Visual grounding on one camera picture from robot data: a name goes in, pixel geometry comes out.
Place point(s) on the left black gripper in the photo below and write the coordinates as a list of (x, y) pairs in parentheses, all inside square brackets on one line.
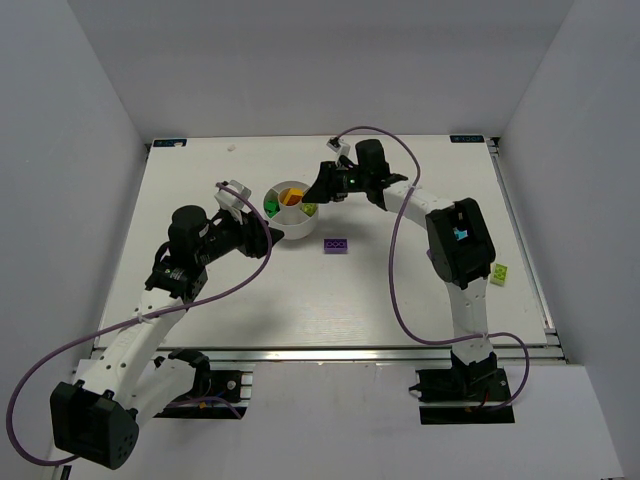
[(254, 235)]

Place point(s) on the orange 2x4 lego brick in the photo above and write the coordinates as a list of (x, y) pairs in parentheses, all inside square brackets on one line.
[(291, 196)]

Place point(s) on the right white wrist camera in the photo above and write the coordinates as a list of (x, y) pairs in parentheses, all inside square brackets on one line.
[(338, 146)]

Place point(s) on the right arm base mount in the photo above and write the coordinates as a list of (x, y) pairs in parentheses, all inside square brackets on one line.
[(445, 400)]

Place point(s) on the pale lime lego brick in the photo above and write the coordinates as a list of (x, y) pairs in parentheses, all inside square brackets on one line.
[(309, 208)]

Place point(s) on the aluminium table rail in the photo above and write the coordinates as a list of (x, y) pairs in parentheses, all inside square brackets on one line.
[(545, 353)]

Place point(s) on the purple 2x4 lego brick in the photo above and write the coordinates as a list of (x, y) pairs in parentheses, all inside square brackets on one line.
[(335, 246)]

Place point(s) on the left blue table label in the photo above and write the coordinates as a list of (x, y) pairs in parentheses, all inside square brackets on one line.
[(169, 143)]

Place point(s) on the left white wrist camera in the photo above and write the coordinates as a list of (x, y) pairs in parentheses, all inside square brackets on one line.
[(232, 196)]

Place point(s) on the white round divided container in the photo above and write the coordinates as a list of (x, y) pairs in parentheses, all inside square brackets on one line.
[(291, 220)]

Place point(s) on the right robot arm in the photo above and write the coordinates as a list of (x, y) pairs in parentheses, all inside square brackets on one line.
[(459, 247)]

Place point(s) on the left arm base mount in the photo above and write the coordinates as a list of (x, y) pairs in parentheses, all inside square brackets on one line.
[(216, 394)]

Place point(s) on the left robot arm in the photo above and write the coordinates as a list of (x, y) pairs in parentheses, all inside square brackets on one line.
[(99, 417)]

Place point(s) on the right blue table label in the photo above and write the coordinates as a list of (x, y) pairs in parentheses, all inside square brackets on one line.
[(463, 139)]

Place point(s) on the green curved lego brick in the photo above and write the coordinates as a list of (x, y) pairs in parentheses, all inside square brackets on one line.
[(271, 208)]

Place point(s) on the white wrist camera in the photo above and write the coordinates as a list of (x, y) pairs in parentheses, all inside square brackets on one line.
[(232, 196), (338, 146)]

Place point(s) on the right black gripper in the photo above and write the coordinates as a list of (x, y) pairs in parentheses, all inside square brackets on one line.
[(333, 181)]

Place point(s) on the cyan lego brick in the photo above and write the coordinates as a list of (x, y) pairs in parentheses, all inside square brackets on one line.
[(460, 234)]

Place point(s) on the blue table label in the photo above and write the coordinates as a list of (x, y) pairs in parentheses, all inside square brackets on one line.
[(463, 139), (169, 143)]

